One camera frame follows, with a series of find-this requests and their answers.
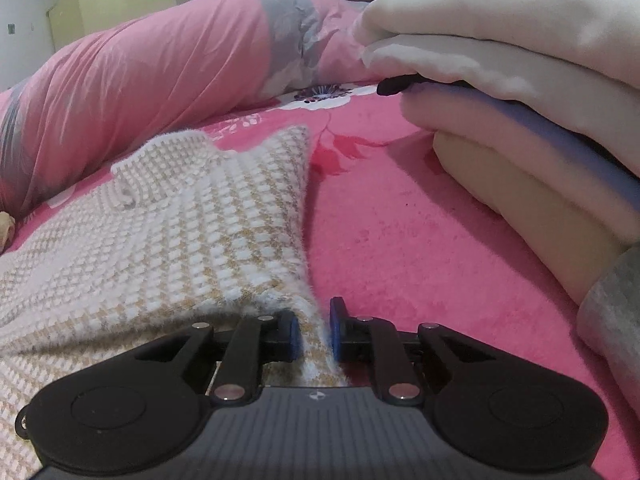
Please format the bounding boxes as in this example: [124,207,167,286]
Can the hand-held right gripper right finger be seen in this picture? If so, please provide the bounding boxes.
[329,297,493,406]

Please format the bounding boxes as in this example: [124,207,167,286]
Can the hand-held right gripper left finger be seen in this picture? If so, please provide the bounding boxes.
[134,309,302,406]

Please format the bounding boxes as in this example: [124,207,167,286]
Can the beige white checkered coat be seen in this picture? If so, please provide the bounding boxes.
[0,125,346,480]

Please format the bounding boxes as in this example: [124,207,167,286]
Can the pink floral bed blanket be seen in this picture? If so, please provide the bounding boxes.
[0,82,640,480]

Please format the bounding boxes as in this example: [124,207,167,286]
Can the beige folded garment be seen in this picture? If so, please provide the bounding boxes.
[432,132,640,306]

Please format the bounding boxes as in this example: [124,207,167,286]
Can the pink folded garment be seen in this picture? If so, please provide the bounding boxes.
[402,82,640,231]

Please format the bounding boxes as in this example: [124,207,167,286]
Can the black folded garment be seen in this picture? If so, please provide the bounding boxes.
[376,74,481,97]

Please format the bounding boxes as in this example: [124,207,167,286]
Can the pink grey quilt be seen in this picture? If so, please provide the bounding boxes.
[0,0,386,218]

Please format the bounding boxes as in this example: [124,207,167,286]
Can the purple folded garment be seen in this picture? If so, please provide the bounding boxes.
[435,82,640,181]

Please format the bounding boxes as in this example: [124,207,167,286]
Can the beige pants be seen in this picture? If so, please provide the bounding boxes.
[0,212,16,251]

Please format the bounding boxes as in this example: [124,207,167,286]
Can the white folded garment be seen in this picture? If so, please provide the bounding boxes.
[352,0,640,178]

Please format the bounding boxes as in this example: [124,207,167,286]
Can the pale green wardrobe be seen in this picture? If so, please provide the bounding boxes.
[47,0,193,53]

